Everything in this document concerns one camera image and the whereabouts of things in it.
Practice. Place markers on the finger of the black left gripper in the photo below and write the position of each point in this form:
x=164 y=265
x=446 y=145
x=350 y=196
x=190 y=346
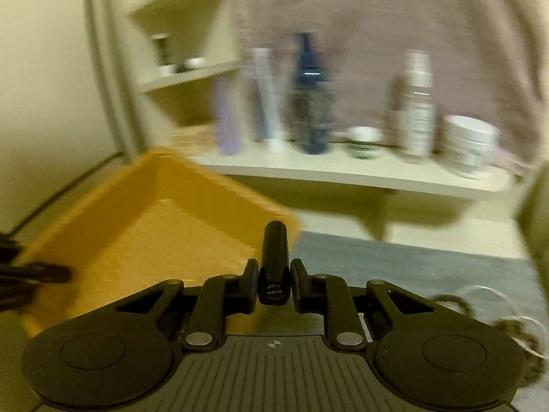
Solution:
x=19 y=283

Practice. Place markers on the white oval mirror frame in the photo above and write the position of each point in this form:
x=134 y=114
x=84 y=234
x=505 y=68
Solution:
x=112 y=77

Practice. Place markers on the small green white jar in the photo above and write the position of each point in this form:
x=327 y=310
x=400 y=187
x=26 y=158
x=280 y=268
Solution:
x=364 y=142

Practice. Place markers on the white corner shelf unit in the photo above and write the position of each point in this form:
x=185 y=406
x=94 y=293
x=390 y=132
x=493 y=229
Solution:
x=186 y=74

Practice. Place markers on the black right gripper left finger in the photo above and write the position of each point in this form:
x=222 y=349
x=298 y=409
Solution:
x=207 y=307

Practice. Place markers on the orange plastic tray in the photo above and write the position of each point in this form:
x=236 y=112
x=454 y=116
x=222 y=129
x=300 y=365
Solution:
x=162 y=217

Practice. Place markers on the blue white tube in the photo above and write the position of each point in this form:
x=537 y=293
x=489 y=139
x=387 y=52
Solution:
x=275 y=135

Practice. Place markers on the grey fluffy mat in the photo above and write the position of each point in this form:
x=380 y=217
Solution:
x=494 y=288

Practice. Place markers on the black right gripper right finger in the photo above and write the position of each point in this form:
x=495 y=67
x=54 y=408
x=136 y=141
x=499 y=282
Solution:
x=330 y=297

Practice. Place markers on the black white tube lying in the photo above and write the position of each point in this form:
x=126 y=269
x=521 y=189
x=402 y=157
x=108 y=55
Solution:
x=191 y=64

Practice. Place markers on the large white jar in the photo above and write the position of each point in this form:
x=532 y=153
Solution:
x=468 y=145

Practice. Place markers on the small cardboard box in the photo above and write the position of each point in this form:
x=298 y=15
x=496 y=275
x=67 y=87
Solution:
x=193 y=140

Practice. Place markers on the lilac tube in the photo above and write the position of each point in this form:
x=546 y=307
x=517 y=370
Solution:
x=226 y=129

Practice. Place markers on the black cylindrical case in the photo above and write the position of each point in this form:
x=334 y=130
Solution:
x=274 y=283

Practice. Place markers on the dark blue spray bottle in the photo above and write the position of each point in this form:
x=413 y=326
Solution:
x=311 y=100

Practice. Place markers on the mauve towel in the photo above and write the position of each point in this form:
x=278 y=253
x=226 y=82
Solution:
x=489 y=60

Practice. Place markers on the grey checked pillow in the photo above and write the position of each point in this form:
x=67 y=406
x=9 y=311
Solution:
x=532 y=221

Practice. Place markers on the clear spray bottle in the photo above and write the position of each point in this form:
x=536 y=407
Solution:
x=416 y=116

